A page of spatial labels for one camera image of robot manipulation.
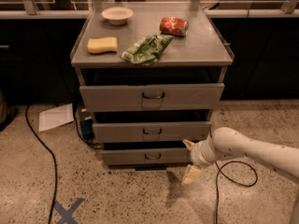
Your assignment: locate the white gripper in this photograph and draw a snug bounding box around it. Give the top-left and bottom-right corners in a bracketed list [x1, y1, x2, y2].
[182, 139, 216, 185]

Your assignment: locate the grey bottom drawer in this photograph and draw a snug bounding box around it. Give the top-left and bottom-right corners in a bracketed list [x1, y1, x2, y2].
[102, 147, 192, 166]

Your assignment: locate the grey drawer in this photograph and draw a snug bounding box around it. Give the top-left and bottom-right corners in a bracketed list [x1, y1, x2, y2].
[102, 147, 192, 166]
[93, 121, 211, 143]
[79, 83, 224, 112]

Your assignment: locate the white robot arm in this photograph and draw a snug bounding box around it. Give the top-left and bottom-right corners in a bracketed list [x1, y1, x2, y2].
[182, 127, 299, 195]

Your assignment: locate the grey middle drawer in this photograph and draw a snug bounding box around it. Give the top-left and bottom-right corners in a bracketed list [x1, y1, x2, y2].
[93, 121, 211, 143]

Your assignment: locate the grey top drawer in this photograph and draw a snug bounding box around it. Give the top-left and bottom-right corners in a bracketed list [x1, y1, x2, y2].
[79, 83, 224, 112]

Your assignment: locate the grey drawer cabinet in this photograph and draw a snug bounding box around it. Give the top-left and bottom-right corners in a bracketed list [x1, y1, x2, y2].
[70, 1, 235, 172]

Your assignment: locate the blue power box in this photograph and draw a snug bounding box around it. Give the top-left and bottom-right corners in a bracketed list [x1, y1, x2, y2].
[78, 106, 94, 140]

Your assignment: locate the green chip bag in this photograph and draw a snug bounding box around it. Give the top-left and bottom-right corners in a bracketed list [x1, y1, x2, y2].
[121, 35, 174, 66]

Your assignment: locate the crushed red soda can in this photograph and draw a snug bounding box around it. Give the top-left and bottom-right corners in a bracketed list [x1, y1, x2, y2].
[160, 17, 189, 37]

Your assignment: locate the white paper sheet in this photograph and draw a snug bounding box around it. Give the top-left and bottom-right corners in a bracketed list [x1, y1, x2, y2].
[38, 104, 74, 132]

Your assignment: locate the yellow sponge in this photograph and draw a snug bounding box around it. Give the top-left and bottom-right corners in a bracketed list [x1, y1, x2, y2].
[87, 37, 118, 54]

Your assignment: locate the white bowl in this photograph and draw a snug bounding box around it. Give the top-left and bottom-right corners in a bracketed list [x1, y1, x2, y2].
[102, 7, 134, 25]

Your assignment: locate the black floor cable right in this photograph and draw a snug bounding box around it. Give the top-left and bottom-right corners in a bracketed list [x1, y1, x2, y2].
[208, 128, 259, 224]

